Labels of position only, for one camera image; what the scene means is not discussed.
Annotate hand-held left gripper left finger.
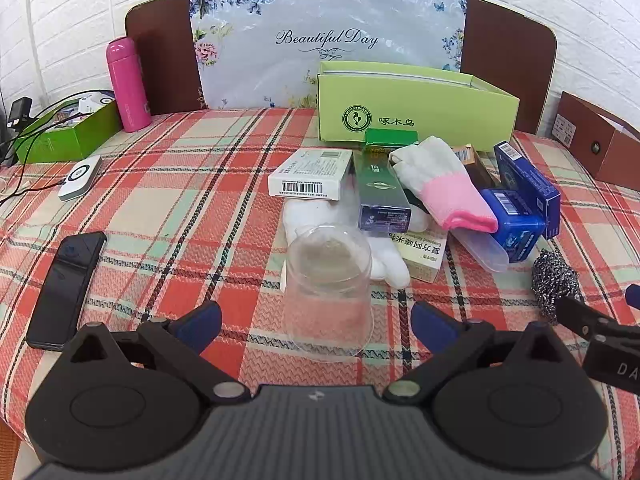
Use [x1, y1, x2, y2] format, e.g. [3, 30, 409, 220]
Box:
[66, 301, 250, 406]

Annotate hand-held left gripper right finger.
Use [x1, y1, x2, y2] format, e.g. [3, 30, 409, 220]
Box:
[385, 301, 582, 406]

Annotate yellow-green medicine box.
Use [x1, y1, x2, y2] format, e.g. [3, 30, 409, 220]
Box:
[390, 227, 448, 283]

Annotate clear plastic cup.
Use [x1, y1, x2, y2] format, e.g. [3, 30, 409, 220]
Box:
[282, 225, 376, 363]

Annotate white and pink glove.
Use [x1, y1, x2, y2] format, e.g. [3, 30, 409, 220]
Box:
[388, 136, 499, 233]

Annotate white barcode medicine box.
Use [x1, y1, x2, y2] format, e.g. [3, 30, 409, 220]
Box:
[267, 149, 353, 202]

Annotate light green cardboard box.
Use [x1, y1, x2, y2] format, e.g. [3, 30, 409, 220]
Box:
[316, 60, 521, 153]

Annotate steel wool scrubber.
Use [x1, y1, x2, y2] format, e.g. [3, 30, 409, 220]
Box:
[531, 249, 581, 321]

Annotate clear plastic container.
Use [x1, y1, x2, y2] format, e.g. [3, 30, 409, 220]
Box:
[452, 227, 511, 273]

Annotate plaid bed sheet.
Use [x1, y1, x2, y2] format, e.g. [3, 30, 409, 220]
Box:
[0, 107, 640, 461]

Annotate blue bottle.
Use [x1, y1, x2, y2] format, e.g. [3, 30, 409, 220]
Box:
[480, 187, 547, 264]

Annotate dark blue tall box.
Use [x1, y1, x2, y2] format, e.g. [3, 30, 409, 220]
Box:
[494, 140, 562, 240]

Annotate black smartphone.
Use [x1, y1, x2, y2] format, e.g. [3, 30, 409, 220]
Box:
[26, 231, 108, 351]

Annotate dark green long box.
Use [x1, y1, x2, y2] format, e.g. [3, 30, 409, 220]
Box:
[352, 149, 413, 233]

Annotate brown cardboard box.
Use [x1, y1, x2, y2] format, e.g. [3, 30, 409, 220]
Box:
[552, 91, 640, 185]

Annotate brown gold small box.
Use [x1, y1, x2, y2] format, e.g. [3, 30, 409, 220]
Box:
[452, 144, 501, 191]

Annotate white rounded device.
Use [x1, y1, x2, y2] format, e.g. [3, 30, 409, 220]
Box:
[57, 155, 102, 202]

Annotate small green box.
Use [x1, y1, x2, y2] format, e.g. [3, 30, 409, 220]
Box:
[365, 128, 420, 148]

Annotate dark green open box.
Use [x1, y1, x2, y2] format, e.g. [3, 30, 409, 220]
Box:
[12, 91, 123, 165]

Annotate pink thermos bottle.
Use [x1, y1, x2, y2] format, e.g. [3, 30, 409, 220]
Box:
[105, 36, 152, 133]

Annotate floral clear plastic bag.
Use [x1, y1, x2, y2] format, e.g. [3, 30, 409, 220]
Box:
[189, 0, 467, 110]

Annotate dark brown chair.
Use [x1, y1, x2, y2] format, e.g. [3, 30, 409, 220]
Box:
[124, 0, 558, 136]

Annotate black charger device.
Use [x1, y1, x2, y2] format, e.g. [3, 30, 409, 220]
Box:
[7, 99, 32, 128]

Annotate black cable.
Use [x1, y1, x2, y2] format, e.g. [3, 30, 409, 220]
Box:
[0, 100, 83, 206]

